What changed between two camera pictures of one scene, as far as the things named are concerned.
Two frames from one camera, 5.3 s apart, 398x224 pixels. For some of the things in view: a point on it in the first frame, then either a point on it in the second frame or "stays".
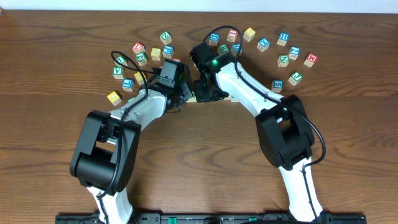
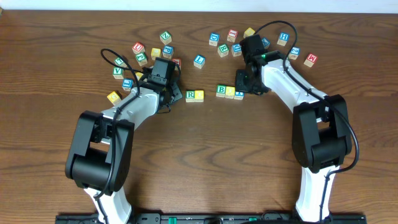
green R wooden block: [193, 99] stays
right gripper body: [204, 92] → [244, 82]
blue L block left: [127, 84] stays
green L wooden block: [122, 60] stays
